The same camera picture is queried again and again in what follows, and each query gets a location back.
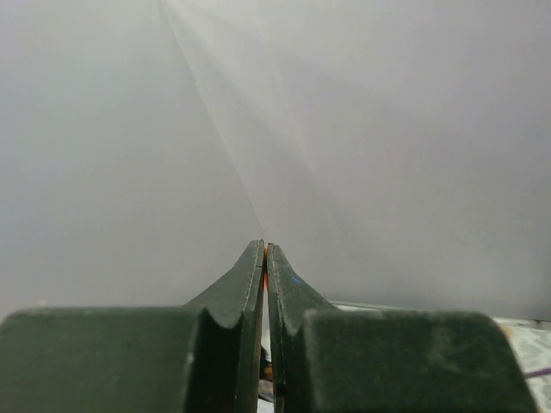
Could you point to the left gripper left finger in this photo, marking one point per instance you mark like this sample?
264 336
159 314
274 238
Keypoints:
199 357

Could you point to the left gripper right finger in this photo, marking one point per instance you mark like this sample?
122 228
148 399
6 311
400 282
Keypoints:
326 359

